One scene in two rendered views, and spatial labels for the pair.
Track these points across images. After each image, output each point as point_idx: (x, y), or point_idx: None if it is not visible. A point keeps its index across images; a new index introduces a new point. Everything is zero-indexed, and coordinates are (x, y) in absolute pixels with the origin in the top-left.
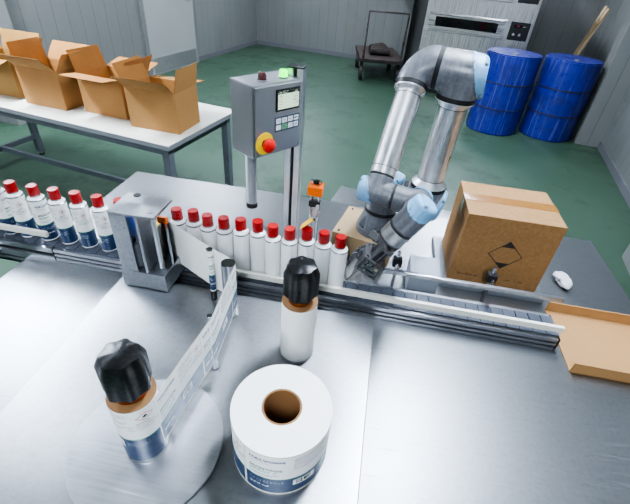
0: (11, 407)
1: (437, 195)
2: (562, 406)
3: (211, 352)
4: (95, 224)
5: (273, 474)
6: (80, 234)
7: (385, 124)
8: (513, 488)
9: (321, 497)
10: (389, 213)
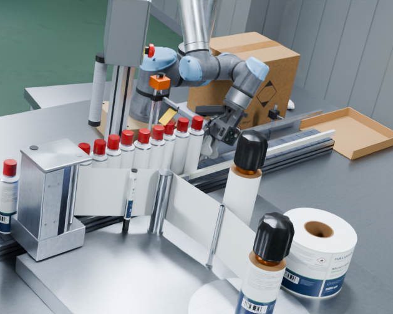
0: None
1: None
2: (369, 180)
3: (221, 243)
4: None
5: (344, 268)
6: None
7: (183, 5)
8: None
9: (354, 279)
10: (169, 90)
